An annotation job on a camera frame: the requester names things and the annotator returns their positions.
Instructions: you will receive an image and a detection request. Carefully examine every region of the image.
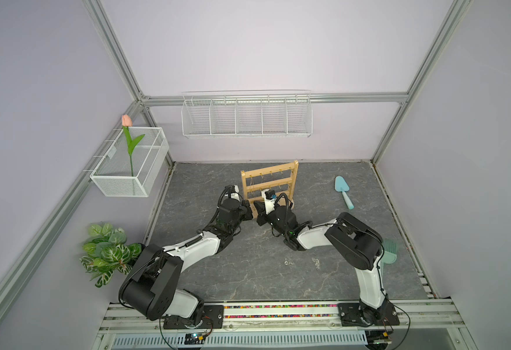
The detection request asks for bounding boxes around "pink artificial tulip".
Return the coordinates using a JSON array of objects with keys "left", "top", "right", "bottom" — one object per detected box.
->
[{"left": 121, "top": 115, "right": 145, "bottom": 176}]

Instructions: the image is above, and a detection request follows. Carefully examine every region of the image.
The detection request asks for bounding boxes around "wooden jewelry display stand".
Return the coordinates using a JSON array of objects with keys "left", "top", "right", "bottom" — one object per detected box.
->
[{"left": 240, "top": 160, "right": 299, "bottom": 218}]

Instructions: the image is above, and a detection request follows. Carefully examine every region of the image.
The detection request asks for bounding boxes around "small silver jewelry piece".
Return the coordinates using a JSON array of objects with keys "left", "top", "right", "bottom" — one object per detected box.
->
[{"left": 312, "top": 258, "right": 321, "bottom": 270}]

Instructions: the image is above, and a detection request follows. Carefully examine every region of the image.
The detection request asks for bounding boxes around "green leafy artificial plant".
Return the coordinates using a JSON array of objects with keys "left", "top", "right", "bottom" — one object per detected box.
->
[{"left": 80, "top": 223, "right": 144, "bottom": 288}]

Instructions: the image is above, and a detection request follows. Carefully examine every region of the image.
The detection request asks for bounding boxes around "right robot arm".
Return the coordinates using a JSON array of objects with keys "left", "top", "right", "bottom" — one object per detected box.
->
[{"left": 254, "top": 201, "right": 388, "bottom": 312}]

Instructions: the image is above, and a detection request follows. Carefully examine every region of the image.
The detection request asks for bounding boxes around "white slotted cable duct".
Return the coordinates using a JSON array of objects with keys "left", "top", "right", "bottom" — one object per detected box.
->
[{"left": 111, "top": 330, "right": 368, "bottom": 349}]

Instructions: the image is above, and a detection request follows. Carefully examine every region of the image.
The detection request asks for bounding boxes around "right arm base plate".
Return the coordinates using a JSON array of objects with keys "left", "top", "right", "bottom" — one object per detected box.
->
[{"left": 338, "top": 300, "right": 400, "bottom": 328}]

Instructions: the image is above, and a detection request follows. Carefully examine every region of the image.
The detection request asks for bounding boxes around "teal garden trowel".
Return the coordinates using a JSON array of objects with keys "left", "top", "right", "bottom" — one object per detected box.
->
[{"left": 334, "top": 176, "right": 355, "bottom": 210}]

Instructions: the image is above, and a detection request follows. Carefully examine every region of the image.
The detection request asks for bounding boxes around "white wire wall shelf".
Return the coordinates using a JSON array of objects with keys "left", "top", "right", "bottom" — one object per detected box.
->
[{"left": 181, "top": 90, "right": 313, "bottom": 138}]

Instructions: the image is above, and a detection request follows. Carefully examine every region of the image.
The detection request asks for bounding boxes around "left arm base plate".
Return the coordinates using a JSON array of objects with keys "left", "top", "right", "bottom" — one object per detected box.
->
[{"left": 163, "top": 304, "right": 224, "bottom": 330}]

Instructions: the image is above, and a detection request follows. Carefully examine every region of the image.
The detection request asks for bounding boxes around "white mesh wall basket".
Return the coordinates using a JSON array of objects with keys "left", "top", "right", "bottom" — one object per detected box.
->
[{"left": 89, "top": 127, "right": 169, "bottom": 198}]

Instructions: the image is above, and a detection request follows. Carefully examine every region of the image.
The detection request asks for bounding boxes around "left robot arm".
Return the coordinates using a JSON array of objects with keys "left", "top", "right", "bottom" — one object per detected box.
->
[{"left": 118, "top": 198, "right": 253, "bottom": 326}]

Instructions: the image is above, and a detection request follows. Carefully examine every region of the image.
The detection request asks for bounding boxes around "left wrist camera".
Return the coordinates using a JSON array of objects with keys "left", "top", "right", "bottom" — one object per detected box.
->
[{"left": 224, "top": 185, "right": 242, "bottom": 202}]

